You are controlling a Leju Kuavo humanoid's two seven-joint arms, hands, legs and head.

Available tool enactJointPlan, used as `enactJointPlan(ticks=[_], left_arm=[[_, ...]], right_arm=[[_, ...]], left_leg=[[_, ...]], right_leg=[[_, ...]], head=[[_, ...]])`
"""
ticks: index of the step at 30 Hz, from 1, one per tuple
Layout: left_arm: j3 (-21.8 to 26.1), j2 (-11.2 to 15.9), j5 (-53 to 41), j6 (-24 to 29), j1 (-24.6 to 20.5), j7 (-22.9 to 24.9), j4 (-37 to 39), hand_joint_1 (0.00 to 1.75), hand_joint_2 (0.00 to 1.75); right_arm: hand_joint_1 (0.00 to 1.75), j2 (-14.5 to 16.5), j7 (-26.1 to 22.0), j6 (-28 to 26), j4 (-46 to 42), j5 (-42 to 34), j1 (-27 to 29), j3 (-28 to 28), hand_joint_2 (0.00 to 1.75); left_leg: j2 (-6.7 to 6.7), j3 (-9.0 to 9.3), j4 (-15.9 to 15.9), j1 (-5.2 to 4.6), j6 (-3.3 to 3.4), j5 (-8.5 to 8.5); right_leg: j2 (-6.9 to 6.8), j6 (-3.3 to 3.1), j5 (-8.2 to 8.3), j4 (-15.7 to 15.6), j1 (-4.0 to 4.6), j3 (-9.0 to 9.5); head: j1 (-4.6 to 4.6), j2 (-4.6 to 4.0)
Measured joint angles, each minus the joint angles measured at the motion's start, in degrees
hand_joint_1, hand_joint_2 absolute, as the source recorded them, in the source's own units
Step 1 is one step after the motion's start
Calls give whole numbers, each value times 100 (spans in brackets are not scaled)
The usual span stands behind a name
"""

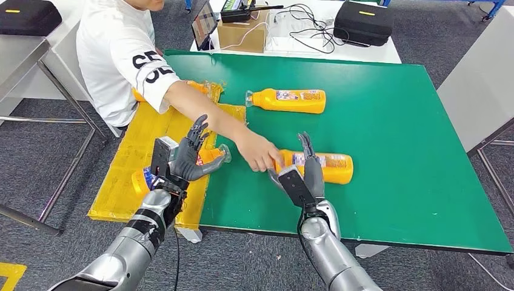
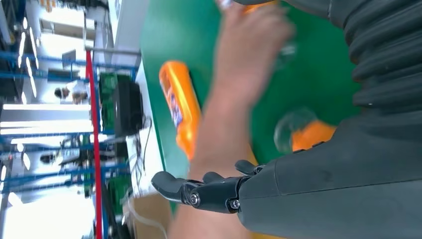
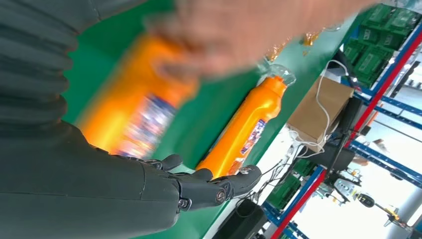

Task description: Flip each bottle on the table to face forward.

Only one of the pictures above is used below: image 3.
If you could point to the green plastic crate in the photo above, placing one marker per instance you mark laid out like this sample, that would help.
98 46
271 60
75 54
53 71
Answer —
352 51
372 64
283 193
400 28
376 14

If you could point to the white table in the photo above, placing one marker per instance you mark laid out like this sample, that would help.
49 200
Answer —
277 148

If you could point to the brown cardboard box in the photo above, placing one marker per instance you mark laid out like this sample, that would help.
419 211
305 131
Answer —
313 115

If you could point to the yellow taped cardboard sheet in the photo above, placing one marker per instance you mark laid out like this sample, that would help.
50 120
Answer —
308 39

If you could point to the blue and red shelf rack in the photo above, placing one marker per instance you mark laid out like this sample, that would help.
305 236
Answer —
379 97

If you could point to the grey machine with buttons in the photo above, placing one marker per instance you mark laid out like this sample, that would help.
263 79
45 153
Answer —
344 188

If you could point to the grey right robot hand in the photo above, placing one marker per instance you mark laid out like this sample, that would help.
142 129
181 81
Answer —
82 184

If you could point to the black round device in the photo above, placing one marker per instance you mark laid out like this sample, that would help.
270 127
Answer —
366 200

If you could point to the person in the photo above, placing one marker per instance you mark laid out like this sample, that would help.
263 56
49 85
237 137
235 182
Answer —
329 158

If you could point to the yellow and black tool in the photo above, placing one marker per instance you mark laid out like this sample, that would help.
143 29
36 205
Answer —
392 214

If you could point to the green table mat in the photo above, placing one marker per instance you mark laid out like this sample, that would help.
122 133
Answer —
214 109

